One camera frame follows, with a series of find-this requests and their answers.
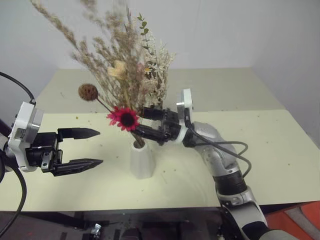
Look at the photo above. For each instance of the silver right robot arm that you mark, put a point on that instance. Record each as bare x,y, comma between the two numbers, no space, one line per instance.
225,160

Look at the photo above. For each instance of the dried white and green bouquet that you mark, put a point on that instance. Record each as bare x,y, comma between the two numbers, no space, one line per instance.
160,75

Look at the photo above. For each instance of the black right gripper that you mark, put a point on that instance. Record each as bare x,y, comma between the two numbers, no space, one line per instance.
171,125

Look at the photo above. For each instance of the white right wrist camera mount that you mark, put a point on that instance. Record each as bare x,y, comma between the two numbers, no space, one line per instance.
186,100

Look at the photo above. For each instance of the black metal frame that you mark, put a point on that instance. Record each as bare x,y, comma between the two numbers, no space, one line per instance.
62,217

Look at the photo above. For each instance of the white ceramic vase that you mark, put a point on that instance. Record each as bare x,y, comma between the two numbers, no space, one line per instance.
142,162

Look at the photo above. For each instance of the orange object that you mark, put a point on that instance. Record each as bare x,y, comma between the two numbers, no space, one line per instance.
310,212

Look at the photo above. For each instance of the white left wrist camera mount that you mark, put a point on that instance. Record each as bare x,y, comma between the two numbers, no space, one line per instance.
26,120

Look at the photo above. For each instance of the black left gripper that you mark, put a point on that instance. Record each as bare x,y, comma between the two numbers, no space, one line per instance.
45,155

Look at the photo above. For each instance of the dried bouquet with red flower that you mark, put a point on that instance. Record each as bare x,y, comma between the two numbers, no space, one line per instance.
120,65

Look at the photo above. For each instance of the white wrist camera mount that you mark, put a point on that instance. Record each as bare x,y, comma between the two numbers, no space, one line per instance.
186,100
26,120

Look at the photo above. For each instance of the small silver metal fitting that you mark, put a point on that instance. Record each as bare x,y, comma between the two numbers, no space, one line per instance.
96,228

